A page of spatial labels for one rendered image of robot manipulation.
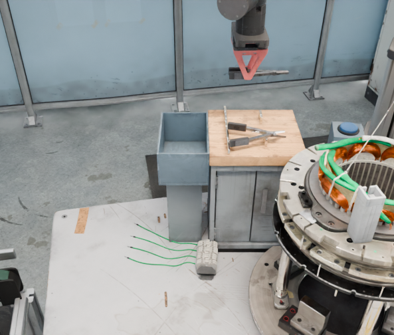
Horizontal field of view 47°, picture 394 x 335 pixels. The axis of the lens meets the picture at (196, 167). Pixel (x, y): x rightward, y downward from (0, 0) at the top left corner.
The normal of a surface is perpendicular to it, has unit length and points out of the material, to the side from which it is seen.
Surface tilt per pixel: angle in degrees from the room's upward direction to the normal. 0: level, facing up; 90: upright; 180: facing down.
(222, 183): 90
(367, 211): 90
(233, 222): 90
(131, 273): 0
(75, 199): 0
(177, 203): 90
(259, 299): 0
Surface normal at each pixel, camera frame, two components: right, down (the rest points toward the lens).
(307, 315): -0.67, 0.44
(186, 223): 0.00, 0.60
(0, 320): 0.00, -0.80
